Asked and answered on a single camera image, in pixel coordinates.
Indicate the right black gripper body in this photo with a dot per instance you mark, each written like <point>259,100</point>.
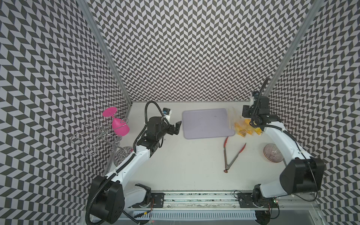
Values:
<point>249,112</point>

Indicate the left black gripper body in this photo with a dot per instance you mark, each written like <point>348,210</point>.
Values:
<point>164,129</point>

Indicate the lavender plastic tray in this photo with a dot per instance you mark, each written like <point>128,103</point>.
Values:
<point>206,123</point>

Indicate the duck print resealable bag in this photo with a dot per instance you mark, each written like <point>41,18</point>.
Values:
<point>258,131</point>

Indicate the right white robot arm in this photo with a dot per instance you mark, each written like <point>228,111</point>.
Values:
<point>303,173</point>

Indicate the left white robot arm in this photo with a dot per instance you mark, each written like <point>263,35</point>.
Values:
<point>108,198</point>

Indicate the pink plastic wine glass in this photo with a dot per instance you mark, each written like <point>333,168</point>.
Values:
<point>119,126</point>

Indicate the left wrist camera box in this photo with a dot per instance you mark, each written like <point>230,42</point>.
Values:
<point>166,115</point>

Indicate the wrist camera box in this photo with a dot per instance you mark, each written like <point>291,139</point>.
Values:
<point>166,115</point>
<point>254,97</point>

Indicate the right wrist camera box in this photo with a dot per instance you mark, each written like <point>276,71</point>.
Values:
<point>254,97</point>

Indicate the chrome wire glass rack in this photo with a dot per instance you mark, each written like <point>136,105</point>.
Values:
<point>94,135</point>

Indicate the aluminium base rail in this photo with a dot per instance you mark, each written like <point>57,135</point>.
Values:
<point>214,206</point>

